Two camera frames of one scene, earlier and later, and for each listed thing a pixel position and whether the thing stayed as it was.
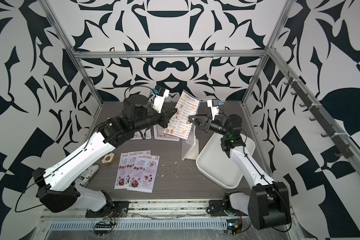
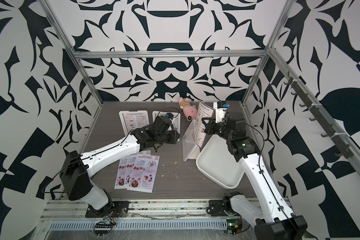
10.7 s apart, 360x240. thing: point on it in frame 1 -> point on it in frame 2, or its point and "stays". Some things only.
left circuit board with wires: x=104 y=227 stays
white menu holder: x=190 y=147 stays
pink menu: x=144 y=173 stays
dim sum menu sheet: x=180 y=126 -> x=204 y=111
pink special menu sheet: x=131 y=157 stays
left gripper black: x=164 y=116 -> x=174 y=137
